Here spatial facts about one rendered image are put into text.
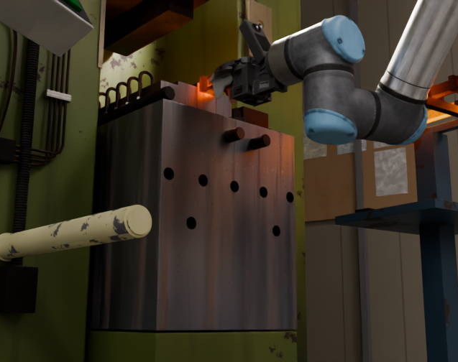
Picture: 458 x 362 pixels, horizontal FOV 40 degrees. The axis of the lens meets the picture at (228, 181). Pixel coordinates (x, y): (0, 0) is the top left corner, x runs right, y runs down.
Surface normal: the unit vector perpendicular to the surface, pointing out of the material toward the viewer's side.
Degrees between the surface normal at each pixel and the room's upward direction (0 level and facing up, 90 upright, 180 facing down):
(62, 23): 150
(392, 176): 90
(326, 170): 90
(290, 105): 90
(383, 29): 90
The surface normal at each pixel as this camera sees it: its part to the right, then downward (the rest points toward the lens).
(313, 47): -0.64, -0.17
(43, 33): 0.45, 0.81
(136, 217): 0.67, -0.16
